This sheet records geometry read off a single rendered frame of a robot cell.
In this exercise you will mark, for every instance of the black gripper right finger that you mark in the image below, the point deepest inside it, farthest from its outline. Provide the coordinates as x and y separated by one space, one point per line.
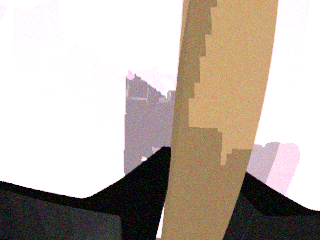
261 213

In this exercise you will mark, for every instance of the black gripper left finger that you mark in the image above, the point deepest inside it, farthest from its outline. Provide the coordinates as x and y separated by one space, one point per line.
129 209

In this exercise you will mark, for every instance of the long wooden bed rail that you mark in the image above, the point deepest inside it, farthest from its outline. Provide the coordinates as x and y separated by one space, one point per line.
225 54

